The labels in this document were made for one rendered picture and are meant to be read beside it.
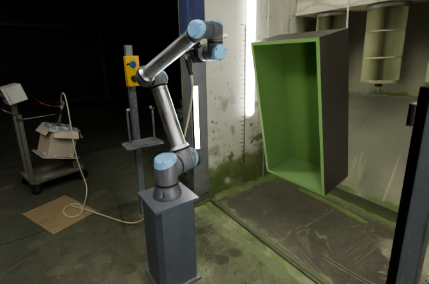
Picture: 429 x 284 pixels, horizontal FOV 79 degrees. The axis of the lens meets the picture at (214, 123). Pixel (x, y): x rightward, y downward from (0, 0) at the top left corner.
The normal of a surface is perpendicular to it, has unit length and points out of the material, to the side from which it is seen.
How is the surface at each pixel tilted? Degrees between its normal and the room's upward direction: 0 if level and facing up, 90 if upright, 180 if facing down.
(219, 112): 90
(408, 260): 90
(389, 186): 57
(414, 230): 90
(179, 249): 90
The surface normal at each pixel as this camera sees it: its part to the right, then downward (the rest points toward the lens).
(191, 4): 0.57, 0.19
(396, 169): -0.70, -0.40
